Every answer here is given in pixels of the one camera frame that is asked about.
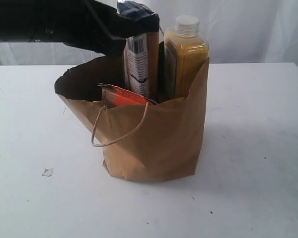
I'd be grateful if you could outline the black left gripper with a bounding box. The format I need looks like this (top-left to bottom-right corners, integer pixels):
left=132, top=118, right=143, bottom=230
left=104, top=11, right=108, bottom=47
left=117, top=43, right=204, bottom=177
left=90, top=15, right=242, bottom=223
left=29, top=0, right=159, bottom=56

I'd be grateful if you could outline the long noodle package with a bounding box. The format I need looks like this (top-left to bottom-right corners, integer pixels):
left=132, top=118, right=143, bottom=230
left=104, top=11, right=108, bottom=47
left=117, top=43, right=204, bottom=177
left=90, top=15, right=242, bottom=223
left=117, top=0, right=159, bottom=100

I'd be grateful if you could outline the yellow millet plastic bottle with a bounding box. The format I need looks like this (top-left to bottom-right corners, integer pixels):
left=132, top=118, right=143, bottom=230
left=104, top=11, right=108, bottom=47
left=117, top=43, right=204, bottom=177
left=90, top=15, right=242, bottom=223
left=164, top=15, right=209, bottom=99

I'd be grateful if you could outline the brown pouch with orange label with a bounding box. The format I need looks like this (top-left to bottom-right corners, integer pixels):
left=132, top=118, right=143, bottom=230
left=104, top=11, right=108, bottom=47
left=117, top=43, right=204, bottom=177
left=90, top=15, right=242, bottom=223
left=98, top=83, right=157, bottom=107

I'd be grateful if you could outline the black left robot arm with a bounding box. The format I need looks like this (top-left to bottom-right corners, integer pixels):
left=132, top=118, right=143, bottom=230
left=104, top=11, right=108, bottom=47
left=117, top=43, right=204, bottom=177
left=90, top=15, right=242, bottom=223
left=0, top=0, right=159, bottom=56

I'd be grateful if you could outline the large brown paper bag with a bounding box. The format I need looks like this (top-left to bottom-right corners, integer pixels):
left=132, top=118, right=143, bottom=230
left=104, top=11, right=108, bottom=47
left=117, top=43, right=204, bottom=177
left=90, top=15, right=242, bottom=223
left=54, top=24, right=210, bottom=182

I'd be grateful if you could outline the white curtain backdrop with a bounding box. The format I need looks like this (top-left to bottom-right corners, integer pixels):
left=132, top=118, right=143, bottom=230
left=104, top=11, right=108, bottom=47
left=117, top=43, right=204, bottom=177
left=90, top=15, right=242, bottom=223
left=0, top=0, right=298, bottom=66

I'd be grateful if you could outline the small clear plastic scrap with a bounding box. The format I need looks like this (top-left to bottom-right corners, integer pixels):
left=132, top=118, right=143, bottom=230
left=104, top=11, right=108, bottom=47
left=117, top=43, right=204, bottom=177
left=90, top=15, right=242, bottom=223
left=42, top=168, right=54, bottom=177

